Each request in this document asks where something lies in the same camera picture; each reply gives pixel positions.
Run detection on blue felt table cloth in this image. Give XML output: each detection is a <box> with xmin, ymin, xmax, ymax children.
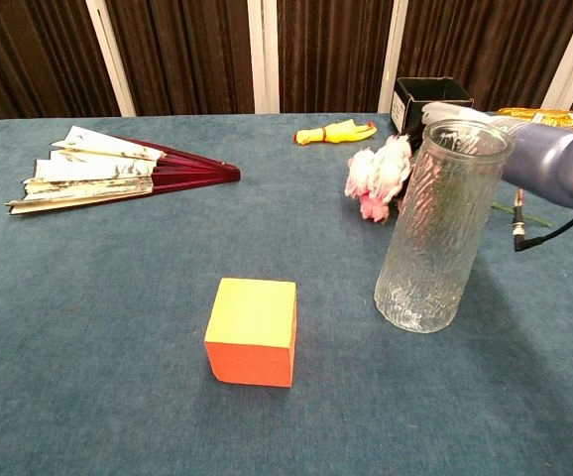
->
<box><xmin>0</xmin><ymin>111</ymin><xmax>573</xmax><ymax>476</ymax></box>

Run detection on yellow and orange cube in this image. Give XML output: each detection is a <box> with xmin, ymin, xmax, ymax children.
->
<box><xmin>203</xmin><ymin>277</ymin><xmax>298</xmax><ymax>389</ymax></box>

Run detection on pink artificial flower bouquet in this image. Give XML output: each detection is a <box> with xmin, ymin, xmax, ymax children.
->
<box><xmin>344</xmin><ymin>133</ymin><xmax>553</xmax><ymax>228</ymax></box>

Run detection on white frame post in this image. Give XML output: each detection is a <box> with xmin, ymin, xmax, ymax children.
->
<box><xmin>540</xmin><ymin>0</ymin><xmax>573</xmax><ymax>111</ymax></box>
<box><xmin>377</xmin><ymin>0</ymin><xmax>410</xmax><ymax>114</ymax></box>
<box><xmin>245</xmin><ymin>0</ymin><xmax>281</xmax><ymax>115</ymax></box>
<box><xmin>84</xmin><ymin>0</ymin><xmax>138</xmax><ymax>118</ymax></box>

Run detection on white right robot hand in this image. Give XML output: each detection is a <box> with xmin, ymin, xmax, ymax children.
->
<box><xmin>420</xmin><ymin>101</ymin><xmax>509</xmax><ymax>135</ymax></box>

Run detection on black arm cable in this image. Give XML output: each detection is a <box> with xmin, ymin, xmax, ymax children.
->
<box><xmin>512</xmin><ymin>189</ymin><xmax>573</xmax><ymax>253</ymax></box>

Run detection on black open cardboard box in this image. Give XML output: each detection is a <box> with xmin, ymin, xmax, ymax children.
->
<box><xmin>391</xmin><ymin>75</ymin><xmax>475</xmax><ymax>140</ymax></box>

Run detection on gold snack package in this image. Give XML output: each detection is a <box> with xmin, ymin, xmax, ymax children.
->
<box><xmin>495</xmin><ymin>107</ymin><xmax>573</xmax><ymax>131</ymax></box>

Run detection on clear textured glass vase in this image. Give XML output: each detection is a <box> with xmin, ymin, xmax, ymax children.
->
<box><xmin>374</xmin><ymin>117</ymin><xmax>516</xmax><ymax>334</ymax></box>

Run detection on red and white folding fan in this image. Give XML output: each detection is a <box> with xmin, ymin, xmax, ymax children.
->
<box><xmin>4</xmin><ymin>125</ymin><xmax>242</xmax><ymax>216</ymax></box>

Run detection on yellow rubber chicken toy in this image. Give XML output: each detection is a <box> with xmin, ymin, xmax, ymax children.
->
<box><xmin>293</xmin><ymin>119</ymin><xmax>379</xmax><ymax>146</ymax></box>

